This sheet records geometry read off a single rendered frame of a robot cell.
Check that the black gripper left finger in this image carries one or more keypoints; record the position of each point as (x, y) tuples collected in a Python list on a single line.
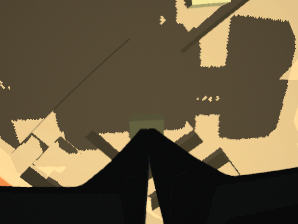
[(118, 194)]

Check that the pale yellow square block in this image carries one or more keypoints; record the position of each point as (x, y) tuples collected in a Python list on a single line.
[(205, 3), (153, 120)]

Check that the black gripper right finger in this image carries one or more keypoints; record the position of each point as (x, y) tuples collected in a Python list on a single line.
[(191, 192)]

